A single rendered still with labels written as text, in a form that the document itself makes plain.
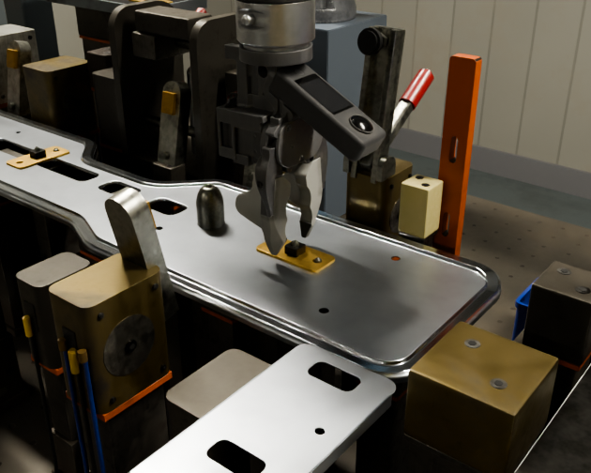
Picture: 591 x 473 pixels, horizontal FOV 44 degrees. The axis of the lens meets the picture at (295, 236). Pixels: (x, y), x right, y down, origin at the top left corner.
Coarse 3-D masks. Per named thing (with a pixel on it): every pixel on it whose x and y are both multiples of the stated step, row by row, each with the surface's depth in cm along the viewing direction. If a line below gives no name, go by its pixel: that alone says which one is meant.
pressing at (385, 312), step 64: (0, 128) 117; (0, 192) 96; (64, 192) 94; (192, 192) 94; (192, 256) 79; (256, 256) 79; (384, 256) 79; (448, 256) 78; (256, 320) 69; (320, 320) 68; (384, 320) 68; (448, 320) 68
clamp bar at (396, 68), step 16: (368, 32) 78; (384, 32) 81; (400, 32) 80; (368, 48) 79; (384, 48) 82; (400, 48) 81; (368, 64) 82; (384, 64) 82; (400, 64) 82; (368, 80) 83; (384, 80) 82; (368, 96) 84; (384, 96) 82; (368, 112) 85; (384, 112) 82; (384, 128) 83; (384, 144) 84; (352, 176) 87
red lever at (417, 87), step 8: (424, 72) 90; (416, 80) 90; (424, 80) 90; (432, 80) 91; (408, 88) 90; (416, 88) 89; (424, 88) 90; (408, 96) 89; (416, 96) 89; (400, 104) 89; (408, 104) 89; (416, 104) 89; (400, 112) 88; (408, 112) 89; (400, 120) 88; (392, 128) 87; (400, 128) 88; (392, 136) 87; (360, 160) 87; (368, 160) 86; (368, 168) 86
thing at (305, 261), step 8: (288, 240) 82; (256, 248) 80; (264, 248) 80; (288, 248) 79; (296, 248) 78; (304, 248) 79; (272, 256) 79; (280, 256) 79; (288, 256) 79; (296, 256) 78; (304, 256) 79; (312, 256) 79; (320, 256) 79; (328, 256) 79; (296, 264) 77; (304, 264) 77; (312, 264) 77; (320, 264) 77; (328, 264) 77
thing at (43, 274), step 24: (48, 264) 80; (72, 264) 80; (24, 288) 77; (48, 288) 76; (24, 312) 79; (48, 312) 77; (48, 336) 78; (48, 360) 80; (48, 384) 84; (72, 408) 84; (48, 432) 86; (72, 432) 86; (72, 456) 86
